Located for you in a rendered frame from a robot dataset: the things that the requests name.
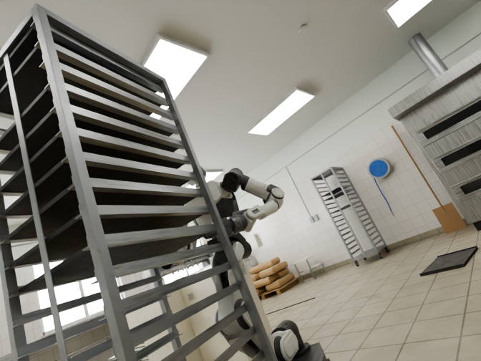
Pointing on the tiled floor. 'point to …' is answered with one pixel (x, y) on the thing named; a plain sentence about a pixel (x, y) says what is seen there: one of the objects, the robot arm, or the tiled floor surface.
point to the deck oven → (450, 132)
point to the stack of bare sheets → (450, 261)
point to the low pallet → (279, 289)
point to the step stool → (308, 267)
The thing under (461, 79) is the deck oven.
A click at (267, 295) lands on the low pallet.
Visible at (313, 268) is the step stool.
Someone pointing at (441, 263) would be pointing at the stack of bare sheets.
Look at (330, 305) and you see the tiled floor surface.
